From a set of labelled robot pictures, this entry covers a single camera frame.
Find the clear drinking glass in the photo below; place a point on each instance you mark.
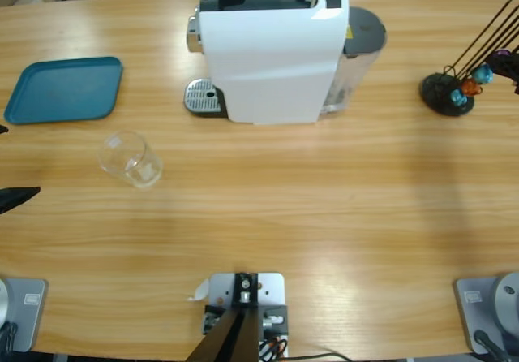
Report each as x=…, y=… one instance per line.
x=138, y=171

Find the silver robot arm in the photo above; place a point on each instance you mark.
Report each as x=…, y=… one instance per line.
x=507, y=297
x=3, y=301

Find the light blue coffee capsule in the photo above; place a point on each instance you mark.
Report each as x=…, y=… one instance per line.
x=483, y=74

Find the orange coffee capsule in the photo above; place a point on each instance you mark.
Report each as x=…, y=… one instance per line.
x=470, y=87

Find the white capsule coffee machine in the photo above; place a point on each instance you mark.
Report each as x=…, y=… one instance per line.
x=267, y=53

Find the teal plastic tray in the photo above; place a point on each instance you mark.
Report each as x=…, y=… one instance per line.
x=61, y=90

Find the black capsule holder with rods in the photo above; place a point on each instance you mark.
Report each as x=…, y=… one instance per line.
x=436, y=90

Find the clear water tank dark lid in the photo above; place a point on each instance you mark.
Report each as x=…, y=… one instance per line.
x=365, y=29

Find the metal drip tray grate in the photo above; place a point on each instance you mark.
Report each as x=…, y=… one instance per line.
x=202, y=94

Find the white paper tag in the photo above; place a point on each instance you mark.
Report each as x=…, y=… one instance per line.
x=200, y=291

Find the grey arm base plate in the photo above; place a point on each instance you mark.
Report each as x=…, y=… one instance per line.
x=30, y=317
x=470, y=317

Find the dark camera post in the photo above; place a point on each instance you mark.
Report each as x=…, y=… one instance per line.
x=231, y=337

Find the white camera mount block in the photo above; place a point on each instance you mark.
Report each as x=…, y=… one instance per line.
x=269, y=289

